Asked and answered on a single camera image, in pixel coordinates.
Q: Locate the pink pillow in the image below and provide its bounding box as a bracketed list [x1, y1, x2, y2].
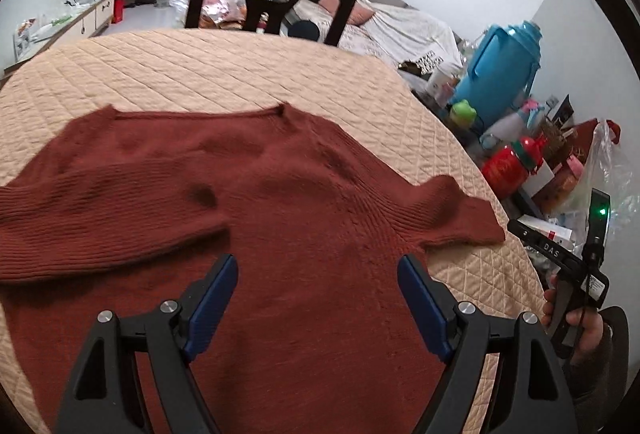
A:
[320, 0, 377, 26]

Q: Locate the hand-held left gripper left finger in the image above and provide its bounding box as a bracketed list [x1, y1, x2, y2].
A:
[54, 254, 239, 434]

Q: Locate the white flat box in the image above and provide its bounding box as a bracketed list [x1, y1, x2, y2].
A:
[515, 214, 575, 246]

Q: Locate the clear plastic bag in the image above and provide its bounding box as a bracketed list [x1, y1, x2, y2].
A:
[570, 119, 637, 235]

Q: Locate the bed with white blanket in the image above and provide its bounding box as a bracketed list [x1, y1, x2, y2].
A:
[280, 0, 463, 76]

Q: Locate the dark fuzzy round thing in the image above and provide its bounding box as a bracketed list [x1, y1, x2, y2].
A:
[290, 20, 321, 41]

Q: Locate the blue thermos jug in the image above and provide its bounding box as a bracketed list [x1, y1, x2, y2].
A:
[452, 20, 543, 131]

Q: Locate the white low cabinet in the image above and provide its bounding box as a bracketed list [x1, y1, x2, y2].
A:
[0, 0, 117, 75]

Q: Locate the person's right hand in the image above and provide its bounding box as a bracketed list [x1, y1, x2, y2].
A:
[541, 275, 607, 365]

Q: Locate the beige quilted table cover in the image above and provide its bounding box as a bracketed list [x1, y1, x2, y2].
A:
[0, 28, 551, 434]

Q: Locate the white cup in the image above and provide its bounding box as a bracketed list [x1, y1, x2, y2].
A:
[425, 64, 459, 106]

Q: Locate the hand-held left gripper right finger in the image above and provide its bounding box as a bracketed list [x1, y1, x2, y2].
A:
[396, 255, 581, 434]

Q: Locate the green frog bottle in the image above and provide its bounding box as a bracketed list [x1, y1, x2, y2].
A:
[448, 100, 477, 127]

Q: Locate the person's right forearm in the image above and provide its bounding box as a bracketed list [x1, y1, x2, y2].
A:
[565, 307, 632, 434]

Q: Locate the brown paper bag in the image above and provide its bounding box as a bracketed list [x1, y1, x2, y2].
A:
[540, 118, 599, 166]

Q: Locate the rust red knit sweater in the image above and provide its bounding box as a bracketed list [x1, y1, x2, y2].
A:
[0, 103, 506, 434]

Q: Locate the red water bottle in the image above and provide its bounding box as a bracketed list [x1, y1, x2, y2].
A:
[481, 135, 549, 199]

